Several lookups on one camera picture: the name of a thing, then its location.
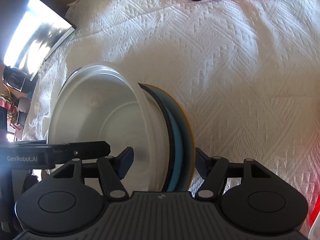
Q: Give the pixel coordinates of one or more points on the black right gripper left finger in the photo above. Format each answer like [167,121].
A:
[111,171]

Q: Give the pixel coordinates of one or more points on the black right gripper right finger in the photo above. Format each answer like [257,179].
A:
[213,172]

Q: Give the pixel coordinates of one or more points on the blue enamel bowl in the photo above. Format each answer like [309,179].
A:
[175,143]

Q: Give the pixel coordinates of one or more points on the white foam bowl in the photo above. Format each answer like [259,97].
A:
[99,103]

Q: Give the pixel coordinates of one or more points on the white textured tablecloth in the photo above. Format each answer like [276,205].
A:
[246,73]

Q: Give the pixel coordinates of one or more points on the glass-sided computer case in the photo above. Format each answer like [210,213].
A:
[30,32]

